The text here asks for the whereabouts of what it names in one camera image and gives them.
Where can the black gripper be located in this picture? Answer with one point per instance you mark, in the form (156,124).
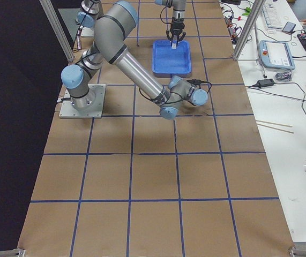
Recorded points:
(177,28)

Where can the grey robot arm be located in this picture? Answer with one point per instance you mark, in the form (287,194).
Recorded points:
(178,7)
(110,32)

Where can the blue plastic tray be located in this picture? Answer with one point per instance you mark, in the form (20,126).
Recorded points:
(167,61)

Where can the white keyboard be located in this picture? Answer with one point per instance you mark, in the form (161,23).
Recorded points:
(271,17)

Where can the blue teach pendant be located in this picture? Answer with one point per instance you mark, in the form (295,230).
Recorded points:
(276,55)

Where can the black power adapter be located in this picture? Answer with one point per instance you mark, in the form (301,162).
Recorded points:
(265,83)

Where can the black smartphone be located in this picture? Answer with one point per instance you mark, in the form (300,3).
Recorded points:
(288,28)

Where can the wooden chopstick pair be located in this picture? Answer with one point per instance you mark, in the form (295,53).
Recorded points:
(275,126)

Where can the aluminium frame post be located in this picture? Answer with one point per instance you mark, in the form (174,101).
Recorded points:
(250,22)

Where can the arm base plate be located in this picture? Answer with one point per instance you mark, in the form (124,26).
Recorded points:
(86,32)
(89,106)

